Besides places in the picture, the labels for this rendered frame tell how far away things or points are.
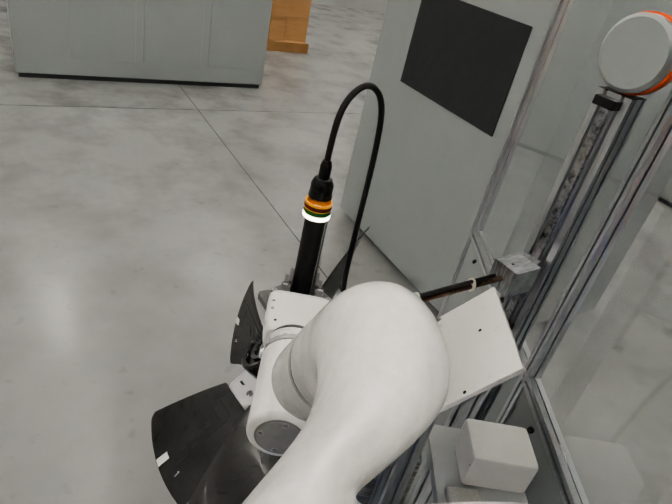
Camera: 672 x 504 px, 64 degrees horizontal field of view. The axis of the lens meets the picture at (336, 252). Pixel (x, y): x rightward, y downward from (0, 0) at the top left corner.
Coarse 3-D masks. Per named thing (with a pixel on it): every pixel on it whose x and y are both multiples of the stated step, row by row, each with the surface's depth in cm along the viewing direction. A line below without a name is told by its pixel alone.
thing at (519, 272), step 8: (504, 256) 131; (512, 256) 132; (520, 256) 133; (528, 256) 133; (496, 264) 130; (504, 264) 128; (512, 264) 129; (520, 264) 130; (528, 264) 130; (536, 264) 131; (496, 272) 130; (504, 272) 128; (512, 272) 126; (520, 272) 126; (528, 272) 128; (536, 272) 130; (504, 280) 129; (512, 280) 127; (520, 280) 128; (528, 280) 130; (496, 288) 131; (504, 288) 129; (512, 288) 128; (520, 288) 130; (528, 288) 133
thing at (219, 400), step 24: (168, 408) 122; (192, 408) 118; (216, 408) 116; (240, 408) 115; (168, 432) 119; (192, 432) 116; (216, 432) 115; (192, 456) 115; (168, 480) 114; (192, 480) 113
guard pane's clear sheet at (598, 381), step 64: (576, 0) 175; (640, 0) 137; (576, 64) 166; (576, 128) 158; (640, 128) 127; (512, 192) 198; (640, 192) 122; (576, 256) 145; (640, 256) 118; (576, 320) 139; (640, 320) 114; (576, 384) 133; (640, 384) 110; (576, 448) 128; (640, 448) 107
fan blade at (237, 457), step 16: (240, 432) 98; (224, 448) 96; (240, 448) 95; (256, 448) 95; (224, 464) 93; (240, 464) 93; (256, 464) 92; (272, 464) 93; (208, 480) 91; (224, 480) 91; (240, 480) 90; (256, 480) 90; (192, 496) 90; (208, 496) 89; (224, 496) 88; (240, 496) 88
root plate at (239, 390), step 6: (246, 372) 116; (240, 378) 116; (246, 378) 116; (252, 378) 116; (234, 384) 116; (240, 384) 116; (246, 384) 116; (252, 384) 115; (234, 390) 116; (240, 390) 116; (246, 390) 116; (252, 390) 115; (240, 396) 116; (246, 396) 115; (252, 396) 115; (240, 402) 115; (246, 402) 115; (246, 408) 115
